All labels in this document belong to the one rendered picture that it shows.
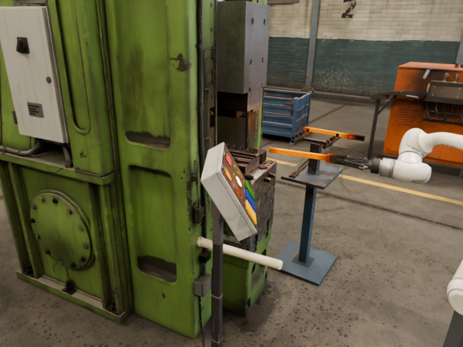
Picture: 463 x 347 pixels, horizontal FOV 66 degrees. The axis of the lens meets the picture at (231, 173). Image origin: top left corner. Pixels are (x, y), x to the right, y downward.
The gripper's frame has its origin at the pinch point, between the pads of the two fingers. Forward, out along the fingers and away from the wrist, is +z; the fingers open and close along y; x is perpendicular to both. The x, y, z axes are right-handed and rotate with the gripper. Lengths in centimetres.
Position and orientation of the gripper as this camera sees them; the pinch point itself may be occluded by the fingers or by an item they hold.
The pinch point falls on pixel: (336, 158)
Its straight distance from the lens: 186.3
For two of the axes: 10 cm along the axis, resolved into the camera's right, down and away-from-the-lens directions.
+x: 0.3, -9.2, -3.8
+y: 4.4, -3.3, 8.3
